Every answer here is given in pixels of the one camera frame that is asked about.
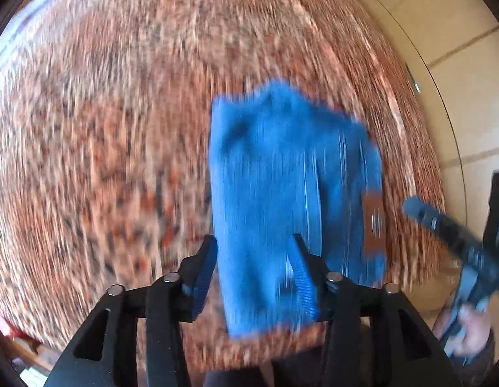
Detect blue denim pants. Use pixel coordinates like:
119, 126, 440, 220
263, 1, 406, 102
209, 80, 387, 338

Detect person's right hand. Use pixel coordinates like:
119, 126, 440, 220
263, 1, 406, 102
446, 304, 495, 362

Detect wooden wardrobe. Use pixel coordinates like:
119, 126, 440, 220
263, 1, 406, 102
360, 0, 499, 233

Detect leopard print bedspread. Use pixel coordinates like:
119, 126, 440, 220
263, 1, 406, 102
0, 0, 444, 350

